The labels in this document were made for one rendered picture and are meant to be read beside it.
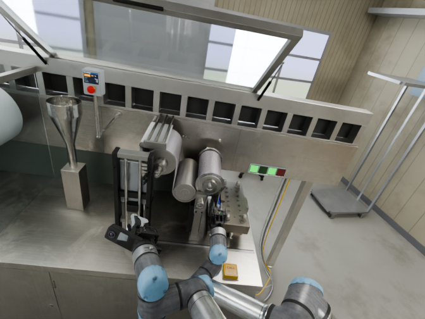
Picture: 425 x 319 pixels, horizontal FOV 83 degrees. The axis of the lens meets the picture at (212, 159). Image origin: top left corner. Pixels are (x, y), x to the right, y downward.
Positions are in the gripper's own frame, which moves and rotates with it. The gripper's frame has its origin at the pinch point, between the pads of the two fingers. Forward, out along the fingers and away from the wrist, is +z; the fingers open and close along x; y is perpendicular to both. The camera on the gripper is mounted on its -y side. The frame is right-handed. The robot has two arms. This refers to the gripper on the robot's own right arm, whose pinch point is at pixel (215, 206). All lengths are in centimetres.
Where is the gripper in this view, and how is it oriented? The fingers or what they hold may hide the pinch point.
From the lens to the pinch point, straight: 134.2
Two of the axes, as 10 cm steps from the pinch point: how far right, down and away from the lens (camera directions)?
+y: 1.7, -8.5, -5.0
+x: -9.9, -1.4, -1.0
